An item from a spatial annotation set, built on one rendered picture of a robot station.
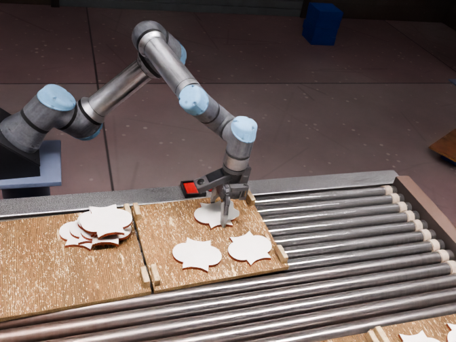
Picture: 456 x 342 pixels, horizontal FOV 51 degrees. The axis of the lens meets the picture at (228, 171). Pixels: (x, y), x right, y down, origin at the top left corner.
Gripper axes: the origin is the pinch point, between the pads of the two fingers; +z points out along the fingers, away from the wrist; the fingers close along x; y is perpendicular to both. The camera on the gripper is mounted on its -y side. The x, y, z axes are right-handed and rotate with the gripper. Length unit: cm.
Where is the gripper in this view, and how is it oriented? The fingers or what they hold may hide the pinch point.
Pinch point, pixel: (216, 214)
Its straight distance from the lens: 158.4
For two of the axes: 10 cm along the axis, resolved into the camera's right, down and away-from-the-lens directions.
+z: -2.0, 8.0, 5.6
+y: 9.2, -0.4, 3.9
